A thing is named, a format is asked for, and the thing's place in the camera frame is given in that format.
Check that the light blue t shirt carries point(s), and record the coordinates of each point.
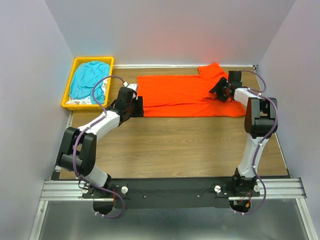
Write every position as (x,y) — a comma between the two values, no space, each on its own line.
(93,68)

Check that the orange t shirt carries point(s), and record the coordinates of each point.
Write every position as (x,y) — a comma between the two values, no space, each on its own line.
(180,96)

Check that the aluminium frame rail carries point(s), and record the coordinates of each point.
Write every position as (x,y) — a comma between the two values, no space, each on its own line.
(147,148)

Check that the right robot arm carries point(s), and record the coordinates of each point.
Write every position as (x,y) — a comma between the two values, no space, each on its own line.
(260,122)

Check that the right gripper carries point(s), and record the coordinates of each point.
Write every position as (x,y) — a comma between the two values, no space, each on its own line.
(219,89)

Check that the white t shirt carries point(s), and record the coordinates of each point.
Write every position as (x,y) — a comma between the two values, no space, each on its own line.
(85,90)

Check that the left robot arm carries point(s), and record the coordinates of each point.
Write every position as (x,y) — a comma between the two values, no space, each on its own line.
(78,148)

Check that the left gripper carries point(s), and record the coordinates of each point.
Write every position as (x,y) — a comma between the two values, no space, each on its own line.
(138,106)

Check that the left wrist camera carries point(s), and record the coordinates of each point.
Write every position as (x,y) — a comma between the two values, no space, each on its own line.
(133,86)

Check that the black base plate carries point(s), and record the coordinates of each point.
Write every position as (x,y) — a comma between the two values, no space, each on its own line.
(172,193)

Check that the yellow plastic bin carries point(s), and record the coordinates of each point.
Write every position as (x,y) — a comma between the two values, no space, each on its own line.
(76,63)

